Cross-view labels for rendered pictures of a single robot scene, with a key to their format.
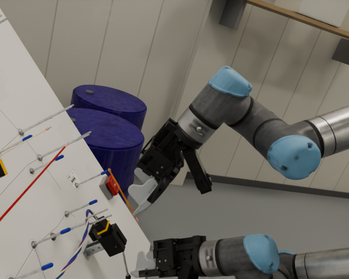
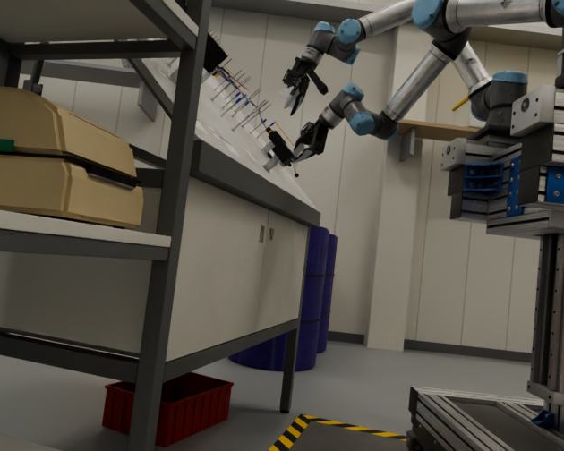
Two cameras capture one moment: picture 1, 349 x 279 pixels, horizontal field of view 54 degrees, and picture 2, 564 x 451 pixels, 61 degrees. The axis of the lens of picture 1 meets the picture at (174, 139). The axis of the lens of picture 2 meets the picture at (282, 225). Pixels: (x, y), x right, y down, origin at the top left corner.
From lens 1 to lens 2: 1.57 m
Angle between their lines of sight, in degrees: 33
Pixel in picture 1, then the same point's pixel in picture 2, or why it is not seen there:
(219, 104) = (317, 36)
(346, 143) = (374, 21)
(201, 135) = (311, 54)
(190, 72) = (381, 212)
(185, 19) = (367, 167)
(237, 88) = (323, 26)
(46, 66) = not seen: hidden behind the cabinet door
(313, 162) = (355, 26)
